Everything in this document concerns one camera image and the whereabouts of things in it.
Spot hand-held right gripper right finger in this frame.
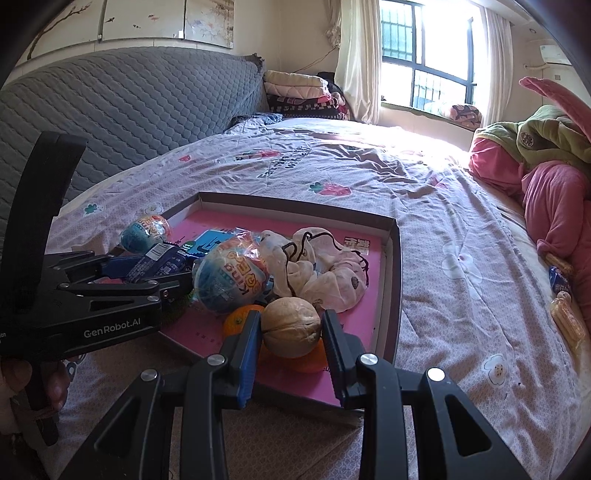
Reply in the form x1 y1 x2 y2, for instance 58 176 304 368
321 308 529 480

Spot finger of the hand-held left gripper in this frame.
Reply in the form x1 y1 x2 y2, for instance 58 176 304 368
46 251 148 284
58 272 194 308

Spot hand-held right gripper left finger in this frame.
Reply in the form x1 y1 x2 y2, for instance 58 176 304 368
60 309 264 480

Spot orange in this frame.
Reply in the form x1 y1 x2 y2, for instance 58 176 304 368
224 304 266 337
259 339 329 374

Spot small toy egg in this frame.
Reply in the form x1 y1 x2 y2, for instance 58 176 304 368
119 215 171 256

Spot white drawstring cloth pouch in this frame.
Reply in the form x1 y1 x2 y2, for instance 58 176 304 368
259 226 370 312

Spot dark cardboard box tray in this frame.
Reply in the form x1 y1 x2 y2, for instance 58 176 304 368
111 191 403 411

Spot large toy egg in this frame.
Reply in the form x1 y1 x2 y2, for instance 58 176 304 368
193 230 274 315

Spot person's left hand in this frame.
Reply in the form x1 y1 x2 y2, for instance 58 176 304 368
0 355 71 437

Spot grey quilted headboard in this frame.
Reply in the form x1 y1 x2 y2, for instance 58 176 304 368
0 46 269 204

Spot dark blue patterned cloth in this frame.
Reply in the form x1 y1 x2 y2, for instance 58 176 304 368
226 113 284 132

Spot long yellow snack packet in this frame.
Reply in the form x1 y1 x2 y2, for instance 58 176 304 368
549 291 585 356

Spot small blue snack packet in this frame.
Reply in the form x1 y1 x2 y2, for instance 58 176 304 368
549 267 573 294

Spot small yellow snack packet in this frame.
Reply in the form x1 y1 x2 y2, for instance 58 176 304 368
542 251 573 273

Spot dark checkered folded blanket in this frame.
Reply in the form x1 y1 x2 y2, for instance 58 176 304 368
268 97 349 121

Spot cream folded blanket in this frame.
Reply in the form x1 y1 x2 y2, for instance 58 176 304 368
263 70 329 97

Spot pink folded blanket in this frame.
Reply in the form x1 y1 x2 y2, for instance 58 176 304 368
265 90 342 106

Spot pink duvet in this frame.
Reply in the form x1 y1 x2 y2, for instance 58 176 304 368
468 136 591 301

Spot black bag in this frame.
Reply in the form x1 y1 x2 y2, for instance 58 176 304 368
318 71 345 95

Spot floral cushion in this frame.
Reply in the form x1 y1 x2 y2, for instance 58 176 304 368
450 104 483 129

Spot cream curtain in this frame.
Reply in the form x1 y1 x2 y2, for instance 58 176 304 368
335 0 384 125
478 9 513 125

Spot green blanket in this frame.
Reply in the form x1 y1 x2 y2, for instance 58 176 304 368
473 105 591 174

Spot barred window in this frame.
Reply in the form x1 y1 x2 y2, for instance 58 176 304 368
379 0 485 114

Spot white air conditioner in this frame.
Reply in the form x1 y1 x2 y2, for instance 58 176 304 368
538 44 575 65

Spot floral wall panels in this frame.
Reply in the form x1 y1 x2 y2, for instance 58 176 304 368
14 0 236 63

